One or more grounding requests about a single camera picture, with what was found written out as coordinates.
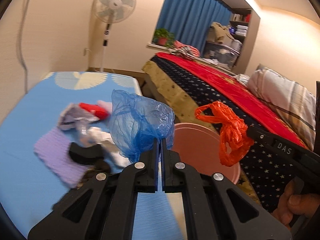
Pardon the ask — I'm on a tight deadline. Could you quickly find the blue plastic bag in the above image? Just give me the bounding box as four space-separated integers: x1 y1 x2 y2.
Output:
108 90 175 163

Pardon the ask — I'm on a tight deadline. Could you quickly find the white paper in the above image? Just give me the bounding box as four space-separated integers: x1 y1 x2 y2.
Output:
87 127 132 168

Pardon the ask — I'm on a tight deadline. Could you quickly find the orange plastic bag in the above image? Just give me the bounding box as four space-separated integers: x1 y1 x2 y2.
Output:
195 101 254 167

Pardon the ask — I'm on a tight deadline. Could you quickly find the purple foam net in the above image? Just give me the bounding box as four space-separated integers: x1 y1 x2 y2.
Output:
34 127 92 189

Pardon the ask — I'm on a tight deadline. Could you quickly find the pink trash bin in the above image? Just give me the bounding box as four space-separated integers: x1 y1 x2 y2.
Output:
172 122 240 184

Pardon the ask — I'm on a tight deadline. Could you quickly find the right hand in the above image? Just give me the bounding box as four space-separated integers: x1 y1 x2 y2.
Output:
272 180 319 230

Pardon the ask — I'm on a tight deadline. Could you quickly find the star patterned bedspread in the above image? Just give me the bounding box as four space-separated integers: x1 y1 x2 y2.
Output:
142 53 305 212

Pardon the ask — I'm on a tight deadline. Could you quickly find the striped pillow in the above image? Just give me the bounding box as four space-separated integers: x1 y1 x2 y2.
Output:
247 64 316 150

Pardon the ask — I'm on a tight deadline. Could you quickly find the red crumpled wrapper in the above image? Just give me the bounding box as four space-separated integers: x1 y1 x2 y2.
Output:
78 102 110 120

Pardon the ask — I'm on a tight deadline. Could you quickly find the clear plastic bag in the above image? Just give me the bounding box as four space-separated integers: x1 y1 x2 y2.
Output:
75 121 94 147

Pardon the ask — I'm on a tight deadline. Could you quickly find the silver crumpled wrapper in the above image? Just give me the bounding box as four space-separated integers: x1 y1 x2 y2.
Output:
57 103 99 131

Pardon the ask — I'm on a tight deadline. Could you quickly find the red blanket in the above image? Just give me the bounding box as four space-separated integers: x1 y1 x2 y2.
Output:
143 53 305 147

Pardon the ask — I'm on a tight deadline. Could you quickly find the pile of clothes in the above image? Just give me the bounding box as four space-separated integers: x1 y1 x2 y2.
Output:
170 40 201 60

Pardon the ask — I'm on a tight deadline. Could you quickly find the clear storage box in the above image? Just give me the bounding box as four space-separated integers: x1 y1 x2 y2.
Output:
202 42 240 69

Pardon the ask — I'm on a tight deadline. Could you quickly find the potted green plant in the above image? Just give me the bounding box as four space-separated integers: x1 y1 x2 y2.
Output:
153 28 175 48

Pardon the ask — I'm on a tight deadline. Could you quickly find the beige jacket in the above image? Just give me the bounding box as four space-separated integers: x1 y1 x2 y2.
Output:
210 22 234 43

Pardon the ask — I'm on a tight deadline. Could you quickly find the blue curtain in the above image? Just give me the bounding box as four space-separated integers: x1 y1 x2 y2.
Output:
156 0 232 51

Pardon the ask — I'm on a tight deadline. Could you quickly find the wooden bookshelf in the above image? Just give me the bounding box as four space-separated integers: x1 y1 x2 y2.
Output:
229 8 252 43

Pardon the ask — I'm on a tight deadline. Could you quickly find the white standing fan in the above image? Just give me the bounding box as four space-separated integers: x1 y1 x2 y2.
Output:
93 0 136 72

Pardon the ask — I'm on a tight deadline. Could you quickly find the grey wall cable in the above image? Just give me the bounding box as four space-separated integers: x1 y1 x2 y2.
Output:
16 0 41 95

